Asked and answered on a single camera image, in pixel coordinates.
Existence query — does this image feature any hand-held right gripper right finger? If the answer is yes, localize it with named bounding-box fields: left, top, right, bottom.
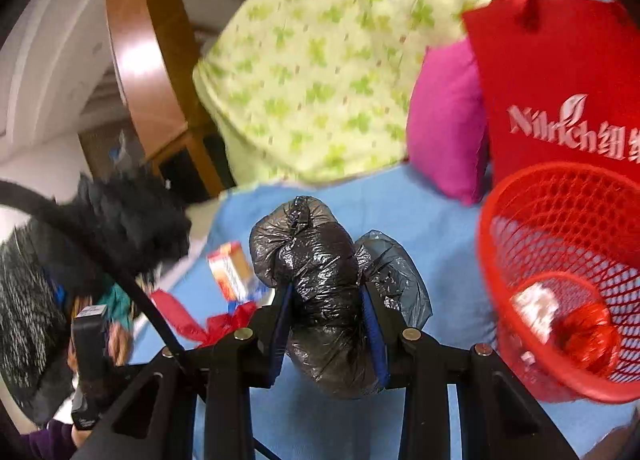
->
left=357, top=282, right=581, bottom=460

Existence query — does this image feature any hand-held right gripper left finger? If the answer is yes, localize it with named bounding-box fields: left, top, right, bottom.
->
left=75, top=284, right=297, bottom=460

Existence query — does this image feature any red plastic bag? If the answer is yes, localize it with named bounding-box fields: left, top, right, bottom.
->
left=555, top=302, right=622, bottom=375
left=150, top=289, right=257, bottom=347

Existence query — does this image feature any black plastic bag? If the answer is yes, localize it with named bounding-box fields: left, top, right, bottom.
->
left=248, top=196, right=433, bottom=400

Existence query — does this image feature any orange and white medicine box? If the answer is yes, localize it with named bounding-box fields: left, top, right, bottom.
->
left=207, top=240, right=263, bottom=303

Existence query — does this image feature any red mesh plastic basket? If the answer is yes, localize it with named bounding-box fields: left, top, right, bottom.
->
left=477, top=162, right=640, bottom=403

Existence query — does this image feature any person's left forearm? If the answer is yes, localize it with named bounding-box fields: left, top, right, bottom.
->
left=22, top=417, right=81, bottom=460

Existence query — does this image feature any black and white speckled garment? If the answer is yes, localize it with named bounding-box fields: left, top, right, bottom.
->
left=0, top=225, right=76, bottom=426

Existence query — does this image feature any blue bed sheet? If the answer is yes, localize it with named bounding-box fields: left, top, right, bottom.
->
left=130, top=160, right=632, bottom=460

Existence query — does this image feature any black fur coat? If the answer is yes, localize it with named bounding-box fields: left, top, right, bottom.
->
left=30, top=172, right=193, bottom=283

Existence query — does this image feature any crumpled white paper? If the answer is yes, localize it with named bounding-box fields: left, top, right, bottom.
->
left=510, top=282, right=562, bottom=337

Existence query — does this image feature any brown lattice panel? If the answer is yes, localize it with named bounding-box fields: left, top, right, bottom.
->
left=79, top=122, right=147, bottom=176

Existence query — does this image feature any pink pillow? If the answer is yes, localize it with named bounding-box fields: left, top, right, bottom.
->
left=406, top=37, right=493, bottom=206

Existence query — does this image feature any green clover print quilt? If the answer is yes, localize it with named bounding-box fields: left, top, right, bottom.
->
left=192, top=0, right=538, bottom=186

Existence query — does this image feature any wooden cabinet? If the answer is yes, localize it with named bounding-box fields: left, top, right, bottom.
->
left=102, top=0, right=236, bottom=202

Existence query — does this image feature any red shopping bag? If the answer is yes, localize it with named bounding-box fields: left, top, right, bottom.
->
left=460, top=0, right=640, bottom=201

